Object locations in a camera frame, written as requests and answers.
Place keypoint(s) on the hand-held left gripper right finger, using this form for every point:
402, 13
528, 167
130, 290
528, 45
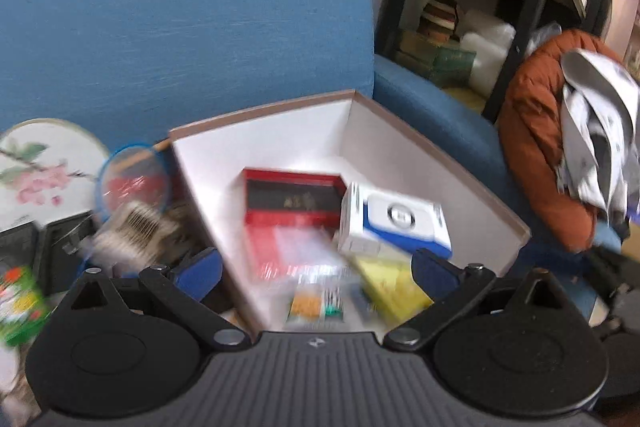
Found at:
432, 272

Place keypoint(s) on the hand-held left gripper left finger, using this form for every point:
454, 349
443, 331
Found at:
202, 274

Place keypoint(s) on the yellow cardboard box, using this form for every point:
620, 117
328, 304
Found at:
390, 282

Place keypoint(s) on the white and blue box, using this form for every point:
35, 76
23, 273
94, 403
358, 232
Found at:
355, 232

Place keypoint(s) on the red tray box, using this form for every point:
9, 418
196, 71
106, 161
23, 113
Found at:
295, 222

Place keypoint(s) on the small orange green packet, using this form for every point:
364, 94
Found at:
305, 307

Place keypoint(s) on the brown cardboard box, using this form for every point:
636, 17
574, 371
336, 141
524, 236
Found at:
280, 132

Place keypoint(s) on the beige ribbed object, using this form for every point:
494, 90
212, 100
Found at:
130, 227

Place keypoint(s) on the small blue hoop racket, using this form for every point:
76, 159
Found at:
135, 167

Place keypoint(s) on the black case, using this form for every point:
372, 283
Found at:
60, 257
17, 252

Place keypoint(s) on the orange jacket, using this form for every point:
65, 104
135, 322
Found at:
530, 132

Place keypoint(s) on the colourful green snack packet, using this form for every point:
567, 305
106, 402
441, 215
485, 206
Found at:
22, 307

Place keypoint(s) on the black bag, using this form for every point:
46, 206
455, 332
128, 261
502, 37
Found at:
617, 287

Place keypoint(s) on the round floral fan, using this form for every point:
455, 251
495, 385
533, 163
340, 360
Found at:
45, 142

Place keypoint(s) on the old green books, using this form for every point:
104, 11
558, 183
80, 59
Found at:
435, 59

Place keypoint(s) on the white bubble wrap roll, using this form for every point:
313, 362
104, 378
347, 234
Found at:
487, 47

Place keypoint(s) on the grey white cloth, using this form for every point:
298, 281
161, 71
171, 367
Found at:
600, 107

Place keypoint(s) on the blue sofa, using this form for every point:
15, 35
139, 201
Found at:
175, 32

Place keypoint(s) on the stack of dark books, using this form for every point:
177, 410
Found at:
440, 17

